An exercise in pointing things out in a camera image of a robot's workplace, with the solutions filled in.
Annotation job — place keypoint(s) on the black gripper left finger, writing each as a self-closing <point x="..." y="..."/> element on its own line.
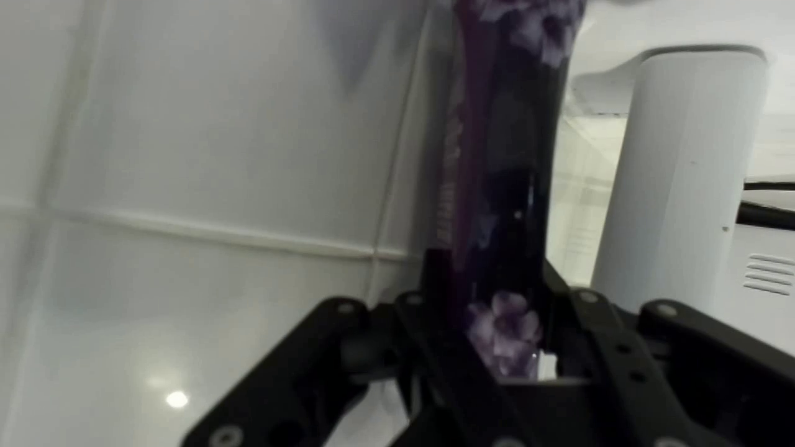
<point x="313" y="374"/>

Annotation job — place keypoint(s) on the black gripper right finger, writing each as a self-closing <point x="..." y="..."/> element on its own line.
<point x="678" y="374"/>

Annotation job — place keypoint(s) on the purple floral soap bottle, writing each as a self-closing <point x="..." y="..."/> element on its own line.
<point x="504" y="166"/>

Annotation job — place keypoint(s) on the white soap pump dispenser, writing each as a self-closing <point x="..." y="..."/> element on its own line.
<point x="687" y="183"/>

